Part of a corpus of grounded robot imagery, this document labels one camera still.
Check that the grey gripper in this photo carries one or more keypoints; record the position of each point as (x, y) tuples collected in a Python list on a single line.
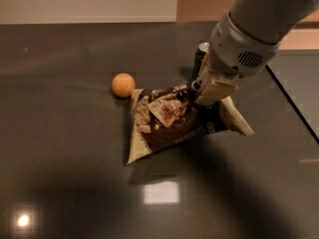
[(236, 50)]

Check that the brown chip bag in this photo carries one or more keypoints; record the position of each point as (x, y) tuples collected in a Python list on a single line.
[(163, 118)]

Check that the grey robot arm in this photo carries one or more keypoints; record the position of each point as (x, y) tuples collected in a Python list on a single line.
[(270, 20)]

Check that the green soda can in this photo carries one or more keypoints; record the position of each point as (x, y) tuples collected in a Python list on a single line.
[(201, 50)]

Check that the orange fruit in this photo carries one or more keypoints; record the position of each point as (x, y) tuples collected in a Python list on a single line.
[(123, 85)]

